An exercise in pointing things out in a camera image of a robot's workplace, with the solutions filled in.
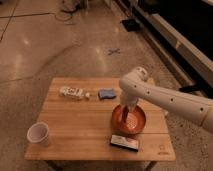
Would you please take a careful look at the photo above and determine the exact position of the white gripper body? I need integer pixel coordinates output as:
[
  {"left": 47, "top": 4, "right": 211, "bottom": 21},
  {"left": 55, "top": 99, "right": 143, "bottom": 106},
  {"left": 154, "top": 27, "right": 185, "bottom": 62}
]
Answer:
[{"left": 120, "top": 92, "right": 138, "bottom": 112}]

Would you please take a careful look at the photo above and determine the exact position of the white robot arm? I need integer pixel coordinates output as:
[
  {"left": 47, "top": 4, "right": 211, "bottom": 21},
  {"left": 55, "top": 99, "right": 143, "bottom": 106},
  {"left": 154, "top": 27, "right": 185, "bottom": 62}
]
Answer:
[{"left": 119, "top": 67, "right": 213, "bottom": 134}]

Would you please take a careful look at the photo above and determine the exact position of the orange ceramic bowl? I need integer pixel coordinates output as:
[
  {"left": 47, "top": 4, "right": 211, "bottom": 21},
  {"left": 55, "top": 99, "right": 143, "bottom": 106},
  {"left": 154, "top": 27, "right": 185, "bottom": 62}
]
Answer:
[{"left": 111, "top": 105, "right": 146, "bottom": 135}]

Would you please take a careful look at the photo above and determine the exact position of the blue sponge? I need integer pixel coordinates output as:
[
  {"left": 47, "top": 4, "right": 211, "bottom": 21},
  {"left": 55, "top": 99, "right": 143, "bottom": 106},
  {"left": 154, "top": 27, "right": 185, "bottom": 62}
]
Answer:
[{"left": 98, "top": 89, "right": 116, "bottom": 100}]

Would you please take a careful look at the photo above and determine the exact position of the small flat box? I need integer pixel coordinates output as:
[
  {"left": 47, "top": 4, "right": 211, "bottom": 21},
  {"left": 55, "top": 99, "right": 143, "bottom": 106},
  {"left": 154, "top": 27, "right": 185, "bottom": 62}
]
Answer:
[{"left": 110, "top": 134, "right": 139, "bottom": 151}]

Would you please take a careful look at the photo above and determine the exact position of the wooden folding table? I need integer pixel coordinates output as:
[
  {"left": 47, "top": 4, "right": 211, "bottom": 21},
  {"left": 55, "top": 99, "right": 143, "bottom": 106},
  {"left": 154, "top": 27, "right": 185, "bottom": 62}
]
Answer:
[{"left": 25, "top": 78, "right": 176, "bottom": 161}]

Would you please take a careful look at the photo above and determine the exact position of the black floor object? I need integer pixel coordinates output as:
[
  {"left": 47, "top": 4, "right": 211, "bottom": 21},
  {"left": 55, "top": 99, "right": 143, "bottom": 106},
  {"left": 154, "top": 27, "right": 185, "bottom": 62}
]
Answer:
[{"left": 121, "top": 19, "right": 140, "bottom": 32}]

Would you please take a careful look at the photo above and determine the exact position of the white paper cup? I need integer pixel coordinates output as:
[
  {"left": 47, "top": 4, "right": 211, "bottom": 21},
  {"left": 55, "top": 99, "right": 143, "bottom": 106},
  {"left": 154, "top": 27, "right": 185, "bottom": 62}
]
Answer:
[{"left": 27, "top": 122, "right": 50, "bottom": 147}]

